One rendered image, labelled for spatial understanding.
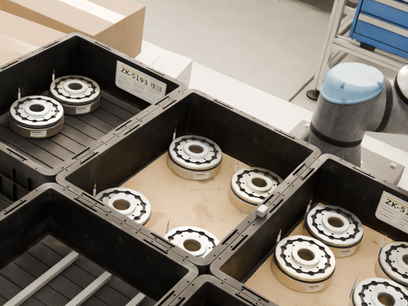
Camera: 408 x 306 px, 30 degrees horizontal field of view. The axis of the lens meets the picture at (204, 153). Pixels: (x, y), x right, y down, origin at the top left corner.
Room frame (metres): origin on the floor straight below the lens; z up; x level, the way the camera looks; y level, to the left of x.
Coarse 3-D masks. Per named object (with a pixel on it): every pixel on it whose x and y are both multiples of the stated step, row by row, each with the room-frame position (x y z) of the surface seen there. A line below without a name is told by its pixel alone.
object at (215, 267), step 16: (320, 160) 1.11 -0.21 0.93; (336, 160) 1.12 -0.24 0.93; (304, 176) 1.06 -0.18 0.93; (368, 176) 1.09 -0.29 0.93; (288, 192) 1.00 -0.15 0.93; (400, 192) 1.06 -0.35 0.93; (272, 208) 0.95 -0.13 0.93; (256, 224) 0.91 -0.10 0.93; (240, 240) 0.87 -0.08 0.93; (224, 256) 0.83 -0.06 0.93; (240, 288) 0.77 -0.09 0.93; (272, 304) 0.75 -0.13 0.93
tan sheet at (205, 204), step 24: (144, 168) 1.13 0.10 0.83; (168, 168) 1.14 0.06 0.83; (240, 168) 1.18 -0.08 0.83; (144, 192) 1.06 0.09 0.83; (168, 192) 1.07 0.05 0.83; (192, 192) 1.08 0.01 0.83; (216, 192) 1.09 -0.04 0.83; (168, 216) 1.00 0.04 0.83; (192, 216) 1.02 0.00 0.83; (216, 216) 1.03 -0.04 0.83; (240, 216) 1.04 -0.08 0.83
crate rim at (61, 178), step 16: (176, 96) 1.24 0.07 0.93; (208, 96) 1.26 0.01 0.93; (160, 112) 1.17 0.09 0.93; (240, 112) 1.22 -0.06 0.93; (128, 128) 1.10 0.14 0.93; (272, 128) 1.19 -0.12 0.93; (112, 144) 1.05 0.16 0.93; (304, 144) 1.15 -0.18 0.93; (80, 160) 0.99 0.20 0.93; (304, 160) 1.10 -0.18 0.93; (64, 176) 0.94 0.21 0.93; (288, 176) 1.05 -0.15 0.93; (80, 192) 0.91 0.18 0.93; (272, 192) 1.00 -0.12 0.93; (112, 208) 0.89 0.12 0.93; (256, 208) 0.95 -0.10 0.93; (128, 224) 0.86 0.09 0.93; (240, 224) 0.90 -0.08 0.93; (160, 240) 0.83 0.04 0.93; (224, 240) 0.86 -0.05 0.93; (192, 256) 0.81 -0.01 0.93; (208, 256) 0.82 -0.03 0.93; (208, 272) 0.81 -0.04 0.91
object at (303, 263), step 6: (294, 246) 0.94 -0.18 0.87; (300, 246) 0.95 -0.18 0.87; (306, 246) 0.95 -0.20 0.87; (312, 246) 0.95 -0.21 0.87; (294, 252) 0.93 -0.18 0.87; (312, 252) 0.94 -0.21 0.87; (318, 252) 0.94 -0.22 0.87; (294, 258) 0.92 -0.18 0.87; (300, 258) 0.92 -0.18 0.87; (318, 258) 0.93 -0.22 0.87; (300, 264) 0.91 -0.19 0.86; (306, 264) 0.91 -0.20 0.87; (312, 264) 0.91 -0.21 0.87
